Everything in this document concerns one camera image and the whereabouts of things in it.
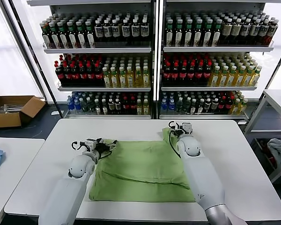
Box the grey crumpled cloth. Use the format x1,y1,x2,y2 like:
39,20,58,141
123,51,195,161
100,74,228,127
266,138,281,165

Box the dark bottle green label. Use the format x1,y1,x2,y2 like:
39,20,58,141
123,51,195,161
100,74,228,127
49,22,60,49
212,19,222,47
58,21,68,49
202,19,213,47
174,20,184,47
76,21,87,49
67,21,78,49
165,20,175,47
42,21,52,49
192,20,203,47
183,20,193,47
85,21,96,49

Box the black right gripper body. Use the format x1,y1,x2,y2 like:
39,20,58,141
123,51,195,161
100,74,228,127
172,127,184,138

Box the grey metal frame table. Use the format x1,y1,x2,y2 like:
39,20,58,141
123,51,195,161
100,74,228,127
243,89,281,185

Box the brown cardboard box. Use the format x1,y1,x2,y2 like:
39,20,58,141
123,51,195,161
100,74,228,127
0,95,47,129

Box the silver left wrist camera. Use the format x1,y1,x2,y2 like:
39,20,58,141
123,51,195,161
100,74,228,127
84,138,96,150

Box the red cloth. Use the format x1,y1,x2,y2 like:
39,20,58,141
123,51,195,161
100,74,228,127
264,140,278,169

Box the cola bottle red cap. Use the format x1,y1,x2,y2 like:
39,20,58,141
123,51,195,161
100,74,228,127
63,62,73,85
162,60,171,85
179,60,188,85
79,62,88,85
87,62,96,85
195,60,204,85
95,62,104,85
170,60,180,85
55,60,65,85
203,60,212,85
71,62,81,85
187,60,196,85

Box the clear wrapped silver rods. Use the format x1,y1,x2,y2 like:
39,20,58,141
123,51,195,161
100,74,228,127
0,103,23,114

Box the dark bottle white blue label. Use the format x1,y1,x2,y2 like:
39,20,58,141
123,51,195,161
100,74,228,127
140,19,149,43
103,20,112,43
121,19,131,43
259,19,270,45
131,19,141,43
250,19,260,45
240,18,251,45
94,20,104,43
111,20,121,43

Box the grey shelf unit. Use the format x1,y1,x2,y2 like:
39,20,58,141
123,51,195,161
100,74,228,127
158,0,276,120
27,0,155,120

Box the white side table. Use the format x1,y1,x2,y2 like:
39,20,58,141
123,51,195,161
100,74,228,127
0,137,46,225

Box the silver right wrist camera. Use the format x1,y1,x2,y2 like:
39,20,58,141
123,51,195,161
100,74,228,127
181,122,194,135

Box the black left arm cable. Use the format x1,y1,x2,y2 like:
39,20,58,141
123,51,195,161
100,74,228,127
71,140,86,150

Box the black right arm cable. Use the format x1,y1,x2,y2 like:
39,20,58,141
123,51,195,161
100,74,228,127
168,120,182,159

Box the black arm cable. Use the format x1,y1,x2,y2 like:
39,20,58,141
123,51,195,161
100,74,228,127
71,140,86,150
168,120,182,159

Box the dark bottle beige label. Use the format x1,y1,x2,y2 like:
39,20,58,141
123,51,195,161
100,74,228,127
230,18,241,45
221,18,232,45

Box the light green polo shirt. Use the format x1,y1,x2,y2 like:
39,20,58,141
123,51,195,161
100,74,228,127
88,127,197,203

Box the yellow juice bottle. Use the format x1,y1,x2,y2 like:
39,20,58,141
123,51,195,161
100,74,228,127
208,66,220,87
110,67,119,88
102,67,111,88
250,66,262,87
234,66,246,87
225,66,237,87
118,66,127,88
126,66,135,88
217,66,228,87
134,66,143,88
243,66,255,87
142,66,151,88

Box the black window frame post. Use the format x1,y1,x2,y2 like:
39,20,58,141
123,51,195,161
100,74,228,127
8,0,64,118
247,42,281,122

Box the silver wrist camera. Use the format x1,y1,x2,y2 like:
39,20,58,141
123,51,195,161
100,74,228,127
181,122,194,135
84,138,96,150

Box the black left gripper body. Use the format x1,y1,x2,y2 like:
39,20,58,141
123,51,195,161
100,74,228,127
95,140,106,154

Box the reddish drink bottle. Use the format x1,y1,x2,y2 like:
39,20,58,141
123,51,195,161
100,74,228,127
268,20,279,45

